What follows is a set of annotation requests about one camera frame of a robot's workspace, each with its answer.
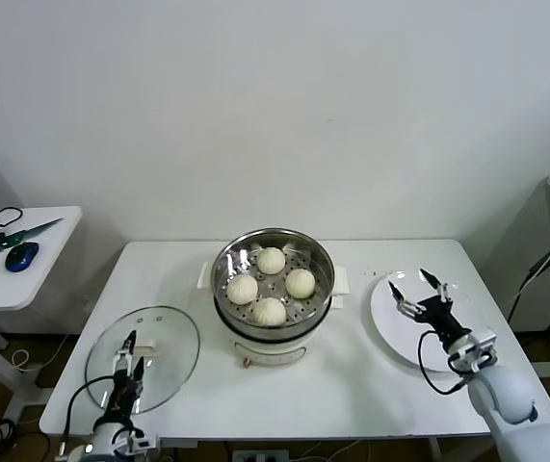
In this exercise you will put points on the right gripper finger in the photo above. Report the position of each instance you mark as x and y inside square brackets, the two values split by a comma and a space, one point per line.
[407, 308]
[443, 293]

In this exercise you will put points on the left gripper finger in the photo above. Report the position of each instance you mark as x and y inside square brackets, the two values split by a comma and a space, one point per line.
[121, 361]
[138, 371]

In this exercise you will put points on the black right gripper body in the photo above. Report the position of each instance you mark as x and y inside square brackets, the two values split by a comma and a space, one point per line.
[440, 317]

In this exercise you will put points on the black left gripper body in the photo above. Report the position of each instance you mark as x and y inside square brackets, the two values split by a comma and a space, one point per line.
[125, 399]

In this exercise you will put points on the round glass lid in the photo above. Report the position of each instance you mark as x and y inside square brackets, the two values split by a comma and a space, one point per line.
[173, 346]

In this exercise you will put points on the white steamed baozi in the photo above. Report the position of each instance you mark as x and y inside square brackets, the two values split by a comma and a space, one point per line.
[242, 289]
[270, 311]
[270, 261]
[300, 283]

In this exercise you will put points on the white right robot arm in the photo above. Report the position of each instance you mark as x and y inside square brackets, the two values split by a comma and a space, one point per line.
[510, 399]

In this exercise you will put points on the stainless steel steamer basket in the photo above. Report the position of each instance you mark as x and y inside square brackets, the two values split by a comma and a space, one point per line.
[318, 269]

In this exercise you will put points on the white round plate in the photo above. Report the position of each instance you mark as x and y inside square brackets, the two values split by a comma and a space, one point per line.
[385, 313]

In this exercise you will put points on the white side table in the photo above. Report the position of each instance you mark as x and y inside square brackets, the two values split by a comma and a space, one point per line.
[38, 269]

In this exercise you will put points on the blue computer mouse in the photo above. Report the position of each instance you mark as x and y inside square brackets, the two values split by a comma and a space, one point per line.
[21, 256]

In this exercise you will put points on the white power strip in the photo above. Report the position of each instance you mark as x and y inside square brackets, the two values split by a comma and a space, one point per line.
[260, 455]

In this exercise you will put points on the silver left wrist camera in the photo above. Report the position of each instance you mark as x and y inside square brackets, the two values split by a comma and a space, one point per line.
[137, 443]

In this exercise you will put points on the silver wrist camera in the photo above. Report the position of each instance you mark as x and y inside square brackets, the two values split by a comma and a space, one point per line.
[474, 351]
[137, 443]

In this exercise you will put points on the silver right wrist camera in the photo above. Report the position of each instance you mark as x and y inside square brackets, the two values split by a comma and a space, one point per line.
[474, 351]

